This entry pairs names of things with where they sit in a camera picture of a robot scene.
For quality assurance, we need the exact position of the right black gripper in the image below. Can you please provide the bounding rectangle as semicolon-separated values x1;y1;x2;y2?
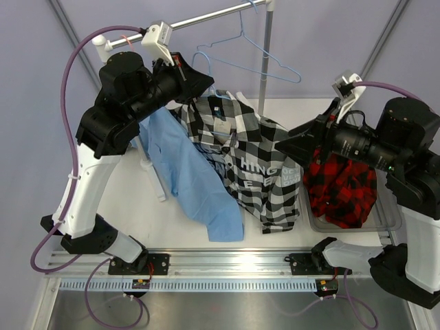
276;97;406;175

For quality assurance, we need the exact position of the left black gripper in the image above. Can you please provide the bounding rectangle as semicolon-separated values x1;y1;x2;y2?
128;52;214;124

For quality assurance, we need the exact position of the blue wire hanger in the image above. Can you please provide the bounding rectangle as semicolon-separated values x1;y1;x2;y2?
191;51;241;138
196;0;302;85

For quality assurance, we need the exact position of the red black plaid shirt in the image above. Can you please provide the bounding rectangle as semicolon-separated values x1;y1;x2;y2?
303;154;377;230

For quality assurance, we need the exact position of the black white plaid shirt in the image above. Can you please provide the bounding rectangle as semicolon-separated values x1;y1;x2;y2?
168;91;301;234

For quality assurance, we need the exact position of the light blue shirt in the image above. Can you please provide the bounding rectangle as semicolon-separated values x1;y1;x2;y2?
139;108;245;243

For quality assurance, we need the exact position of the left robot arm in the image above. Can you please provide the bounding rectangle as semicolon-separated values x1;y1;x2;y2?
41;52;215;274

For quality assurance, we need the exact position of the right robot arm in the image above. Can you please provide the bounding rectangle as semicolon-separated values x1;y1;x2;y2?
276;98;439;309

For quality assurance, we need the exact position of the white silver clothes rack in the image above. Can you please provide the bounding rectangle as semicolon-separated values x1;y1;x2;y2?
91;0;288;202

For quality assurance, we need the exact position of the clear plastic bin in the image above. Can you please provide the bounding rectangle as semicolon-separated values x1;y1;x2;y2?
303;173;402;233

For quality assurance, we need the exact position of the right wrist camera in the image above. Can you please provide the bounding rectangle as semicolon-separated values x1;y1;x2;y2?
332;70;366;124

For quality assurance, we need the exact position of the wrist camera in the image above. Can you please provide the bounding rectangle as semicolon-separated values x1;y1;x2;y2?
332;70;366;124
141;21;175;66

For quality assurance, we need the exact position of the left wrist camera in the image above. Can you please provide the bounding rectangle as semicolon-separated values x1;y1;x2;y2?
141;21;175;66

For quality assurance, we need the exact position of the pink wire hanger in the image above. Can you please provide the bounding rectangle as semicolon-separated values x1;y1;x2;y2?
120;34;135;52

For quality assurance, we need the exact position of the light blue cable duct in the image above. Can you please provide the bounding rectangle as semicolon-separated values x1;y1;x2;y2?
59;278;318;292

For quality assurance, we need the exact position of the aluminium mounting rail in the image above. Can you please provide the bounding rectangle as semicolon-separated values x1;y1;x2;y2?
44;247;419;280

